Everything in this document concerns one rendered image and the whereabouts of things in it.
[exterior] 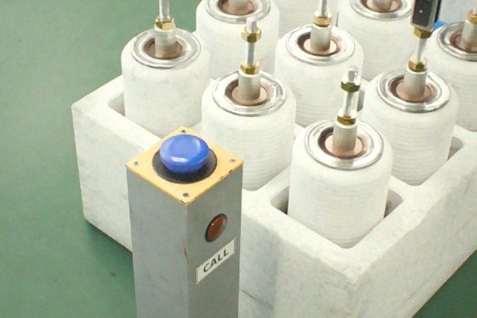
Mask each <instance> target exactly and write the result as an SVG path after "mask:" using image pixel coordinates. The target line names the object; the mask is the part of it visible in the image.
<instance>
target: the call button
mask: <svg viewBox="0 0 477 318"><path fill-rule="evenodd" d="M160 158H161V161H162V163H163V164H164V165H165V166H166V167H167V168H168V169H169V170H170V171H172V172H174V173H176V174H193V173H194V172H196V171H199V170H200V169H201V168H202V166H204V165H205V164H206V163H207V162H208V160H209V145H208V144H207V143H206V142H205V141H204V140H203V139H200V137H198V136H195V135H192V134H178V135H175V136H171V137H169V139H167V140H165V141H164V142H163V143H162V145H161V148H160Z"/></svg>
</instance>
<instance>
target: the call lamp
mask: <svg viewBox="0 0 477 318"><path fill-rule="evenodd" d="M225 226H226V219H225V217H219V218H218V219H217V220H215V222H214V223H213V224H212V225H211V227H210V229H209V234H208V236H209V239H210V240H213V239H216V238H217V237H218V236H219V235H220V234H221V233H222V232H223V231H224V228H225Z"/></svg>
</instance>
